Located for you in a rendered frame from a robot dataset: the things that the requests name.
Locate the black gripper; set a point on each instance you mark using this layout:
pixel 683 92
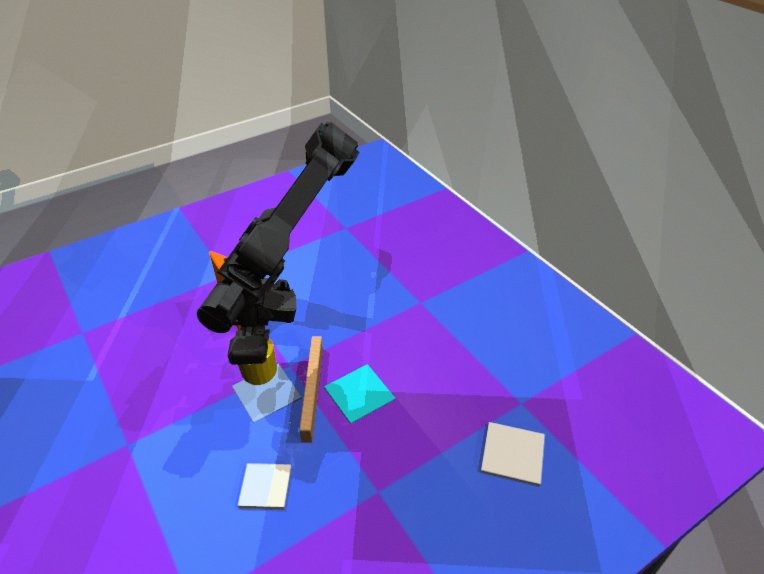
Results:
pixel 249 345

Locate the yellow cup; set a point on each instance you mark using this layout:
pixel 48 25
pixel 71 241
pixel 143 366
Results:
pixel 259 374

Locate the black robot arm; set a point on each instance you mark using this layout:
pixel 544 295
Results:
pixel 329 152

